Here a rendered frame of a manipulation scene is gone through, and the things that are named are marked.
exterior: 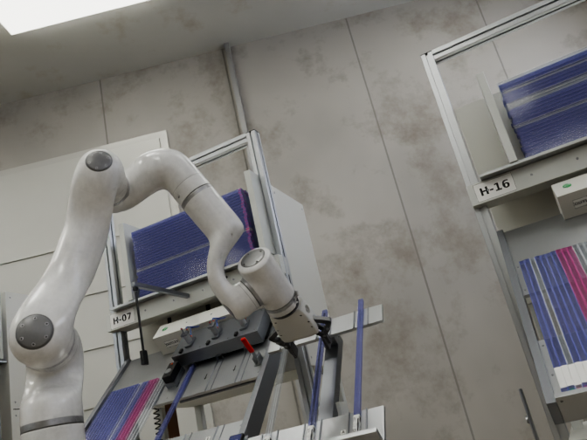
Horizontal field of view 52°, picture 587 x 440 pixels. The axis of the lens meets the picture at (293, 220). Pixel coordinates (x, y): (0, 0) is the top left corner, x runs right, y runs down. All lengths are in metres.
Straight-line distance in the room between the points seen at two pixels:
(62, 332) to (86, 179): 0.34
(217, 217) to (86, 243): 0.29
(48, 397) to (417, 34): 5.05
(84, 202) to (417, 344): 3.69
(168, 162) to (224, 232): 0.22
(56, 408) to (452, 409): 3.77
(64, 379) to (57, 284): 0.20
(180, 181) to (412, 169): 3.89
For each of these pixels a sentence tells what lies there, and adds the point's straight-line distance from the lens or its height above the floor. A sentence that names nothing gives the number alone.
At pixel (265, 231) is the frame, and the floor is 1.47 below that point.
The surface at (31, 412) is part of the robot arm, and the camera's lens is 1.33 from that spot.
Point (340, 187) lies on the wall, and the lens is 5.11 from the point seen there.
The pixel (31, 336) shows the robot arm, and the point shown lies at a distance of 1.29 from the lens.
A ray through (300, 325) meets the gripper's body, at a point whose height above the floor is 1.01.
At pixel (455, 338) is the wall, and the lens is 4.83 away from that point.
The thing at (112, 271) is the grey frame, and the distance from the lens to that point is 2.56.
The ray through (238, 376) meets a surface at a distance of 1.93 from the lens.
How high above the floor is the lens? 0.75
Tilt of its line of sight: 20 degrees up
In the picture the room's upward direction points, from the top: 13 degrees counter-clockwise
